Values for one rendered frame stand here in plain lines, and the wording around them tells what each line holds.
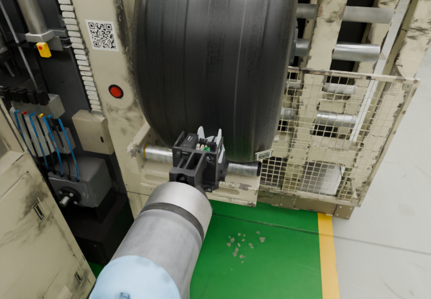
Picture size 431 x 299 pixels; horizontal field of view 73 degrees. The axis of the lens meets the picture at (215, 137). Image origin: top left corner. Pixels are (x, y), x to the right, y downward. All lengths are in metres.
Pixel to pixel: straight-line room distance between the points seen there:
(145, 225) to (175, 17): 0.35
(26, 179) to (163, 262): 0.79
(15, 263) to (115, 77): 0.65
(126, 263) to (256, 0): 0.42
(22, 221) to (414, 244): 1.88
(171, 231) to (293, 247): 1.46
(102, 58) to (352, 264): 1.54
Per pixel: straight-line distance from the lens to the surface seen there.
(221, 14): 0.53
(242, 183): 0.84
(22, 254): 1.15
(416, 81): 1.26
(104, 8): 0.80
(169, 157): 0.86
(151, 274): 0.31
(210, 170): 0.46
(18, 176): 1.05
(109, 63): 0.86
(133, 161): 0.86
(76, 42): 0.90
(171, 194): 0.38
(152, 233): 0.34
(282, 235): 1.80
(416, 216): 2.20
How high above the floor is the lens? 1.48
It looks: 38 degrees down
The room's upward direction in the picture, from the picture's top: straight up
